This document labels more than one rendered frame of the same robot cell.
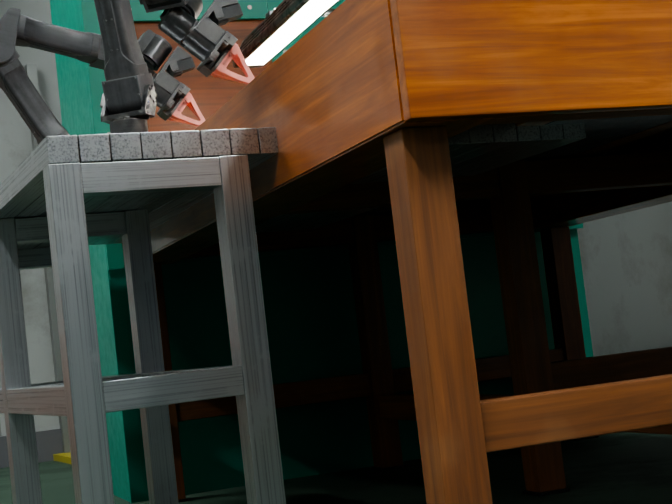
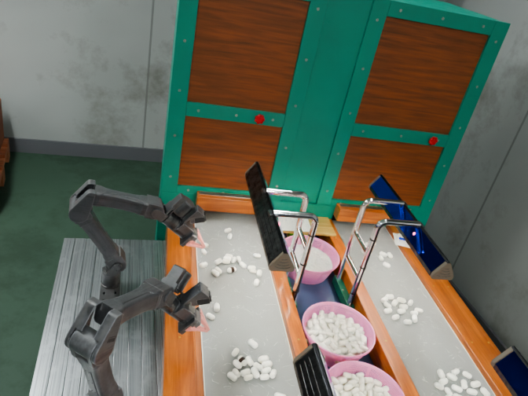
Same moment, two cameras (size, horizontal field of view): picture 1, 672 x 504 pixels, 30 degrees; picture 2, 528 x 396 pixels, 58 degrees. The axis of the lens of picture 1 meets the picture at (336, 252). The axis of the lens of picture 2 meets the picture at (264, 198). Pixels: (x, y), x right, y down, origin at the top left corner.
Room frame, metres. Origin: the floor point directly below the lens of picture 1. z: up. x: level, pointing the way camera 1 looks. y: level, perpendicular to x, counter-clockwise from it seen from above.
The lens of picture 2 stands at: (1.31, -0.05, 1.94)
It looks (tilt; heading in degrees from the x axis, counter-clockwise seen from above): 29 degrees down; 5
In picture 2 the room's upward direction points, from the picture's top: 12 degrees clockwise
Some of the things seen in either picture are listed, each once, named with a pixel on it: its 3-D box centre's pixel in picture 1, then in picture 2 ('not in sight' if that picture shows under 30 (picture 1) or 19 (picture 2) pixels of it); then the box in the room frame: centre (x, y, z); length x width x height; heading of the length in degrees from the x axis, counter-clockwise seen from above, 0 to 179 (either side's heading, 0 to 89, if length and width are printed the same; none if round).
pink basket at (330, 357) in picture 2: not in sight; (335, 336); (2.64, -0.30, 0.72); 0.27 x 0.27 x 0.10
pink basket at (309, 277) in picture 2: not in sight; (307, 261); (3.05, -0.15, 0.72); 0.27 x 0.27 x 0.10
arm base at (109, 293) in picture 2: not in sight; (110, 276); (2.63, 0.56, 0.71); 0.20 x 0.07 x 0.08; 24
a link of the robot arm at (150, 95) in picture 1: (127, 105); not in sight; (2.09, 0.32, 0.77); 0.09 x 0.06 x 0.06; 74
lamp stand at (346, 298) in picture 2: not in sight; (375, 256); (2.95, -0.40, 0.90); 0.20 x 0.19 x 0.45; 20
